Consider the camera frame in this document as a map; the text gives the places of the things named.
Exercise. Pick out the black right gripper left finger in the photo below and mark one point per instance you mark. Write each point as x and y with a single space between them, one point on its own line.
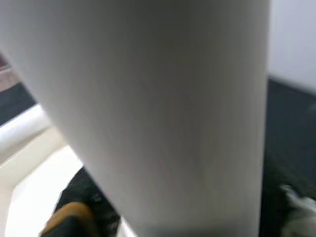
81 217

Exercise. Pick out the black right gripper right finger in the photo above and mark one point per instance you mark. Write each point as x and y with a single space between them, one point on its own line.
284 222

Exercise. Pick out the white plastic children table top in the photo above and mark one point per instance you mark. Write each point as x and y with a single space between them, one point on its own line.
32 185

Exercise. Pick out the white plastic table leg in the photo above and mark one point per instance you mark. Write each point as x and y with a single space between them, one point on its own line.
148 98
19 130

